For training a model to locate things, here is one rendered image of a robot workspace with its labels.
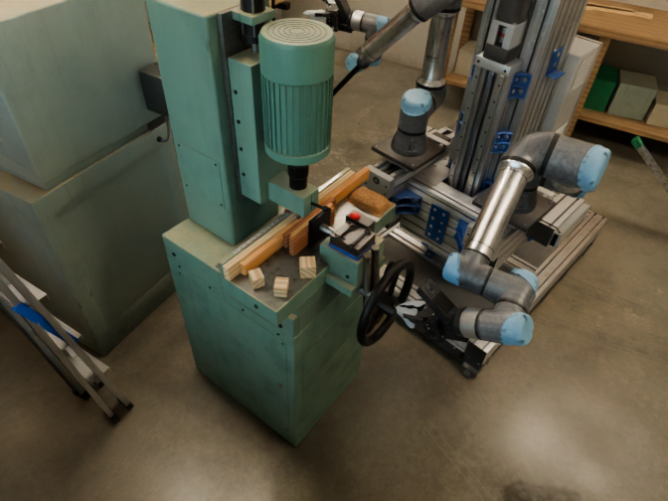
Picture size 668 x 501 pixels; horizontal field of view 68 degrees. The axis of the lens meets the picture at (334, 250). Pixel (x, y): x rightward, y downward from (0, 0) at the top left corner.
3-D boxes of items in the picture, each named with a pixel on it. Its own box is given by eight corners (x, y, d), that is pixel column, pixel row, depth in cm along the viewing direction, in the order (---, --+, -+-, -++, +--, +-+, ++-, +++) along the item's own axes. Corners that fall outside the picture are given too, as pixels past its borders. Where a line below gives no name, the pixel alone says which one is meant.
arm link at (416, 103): (392, 127, 199) (397, 95, 190) (406, 113, 208) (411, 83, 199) (419, 136, 195) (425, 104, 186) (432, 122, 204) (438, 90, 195)
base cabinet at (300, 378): (295, 449, 197) (293, 342, 148) (195, 370, 220) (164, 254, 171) (360, 372, 223) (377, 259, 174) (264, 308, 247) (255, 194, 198)
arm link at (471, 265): (517, 111, 132) (439, 269, 120) (559, 123, 128) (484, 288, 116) (511, 137, 142) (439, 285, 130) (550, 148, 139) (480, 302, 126)
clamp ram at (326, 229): (327, 254, 147) (328, 232, 141) (307, 244, 150) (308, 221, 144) (345, 239, 152) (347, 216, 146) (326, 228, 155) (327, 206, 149)
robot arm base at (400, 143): (406, 133, 216) (409, 112, 209) (433, 147, 209) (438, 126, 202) (383, 146, 208) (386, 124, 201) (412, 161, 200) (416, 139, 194)
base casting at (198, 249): (292, 341, 148) (292, 321, 142) (165, 254, 172) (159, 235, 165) (376, 258, 175) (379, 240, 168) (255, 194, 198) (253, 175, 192)
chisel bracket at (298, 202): (303, 222, 145) (303, 199, 139) (267, 203, 151) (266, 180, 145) (319, 210, 149) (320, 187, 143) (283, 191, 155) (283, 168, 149)
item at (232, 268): (229, 281, 138) (227, 268, 135) (224, 277, 139) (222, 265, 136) (354, 183, 174) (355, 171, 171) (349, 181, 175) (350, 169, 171)
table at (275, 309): (303, 345, 131) (303, 331, 127) (222, 290, 144) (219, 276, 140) (418, 229, 167) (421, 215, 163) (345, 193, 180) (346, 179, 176)
